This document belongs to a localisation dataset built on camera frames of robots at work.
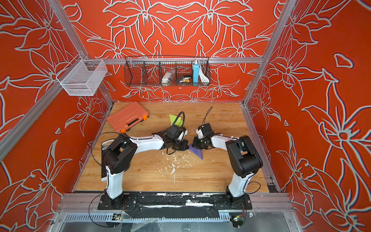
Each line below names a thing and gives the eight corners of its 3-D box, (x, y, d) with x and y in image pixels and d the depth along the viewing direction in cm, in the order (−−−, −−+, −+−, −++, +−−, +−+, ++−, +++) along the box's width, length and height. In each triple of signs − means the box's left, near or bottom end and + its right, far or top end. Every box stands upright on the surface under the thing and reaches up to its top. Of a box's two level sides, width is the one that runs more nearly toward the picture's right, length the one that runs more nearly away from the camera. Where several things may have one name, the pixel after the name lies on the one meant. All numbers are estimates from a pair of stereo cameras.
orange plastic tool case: (107, 122, 109) (104, 117, 105) (136, 104, 121) (134, 100, 117) (120, 137, 100) (117, 132, 96) (150, 116, 112) (148, 111, 108)
